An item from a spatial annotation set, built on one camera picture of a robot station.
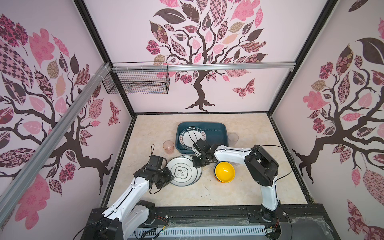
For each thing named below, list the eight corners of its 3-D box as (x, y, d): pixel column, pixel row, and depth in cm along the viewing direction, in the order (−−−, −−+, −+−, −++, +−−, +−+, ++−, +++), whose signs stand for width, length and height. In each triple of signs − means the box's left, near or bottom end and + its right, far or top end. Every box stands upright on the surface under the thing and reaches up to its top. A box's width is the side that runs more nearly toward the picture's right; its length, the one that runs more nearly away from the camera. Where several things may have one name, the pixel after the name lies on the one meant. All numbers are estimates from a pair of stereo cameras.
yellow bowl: (215, 186, 85) (216, 180, 77) (213, 168, 92) (215, 161, 84) (232, 186, 85) (236, 180, 77) (230, 168, 92) (233, 161, 84)
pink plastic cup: (163, 154, 98) (161, 149, 93) (165, 145, 102) (163, 140, 97) (174, 154, 98) (172, 149, 93) (175, 145, 102) (174, 140, 97)
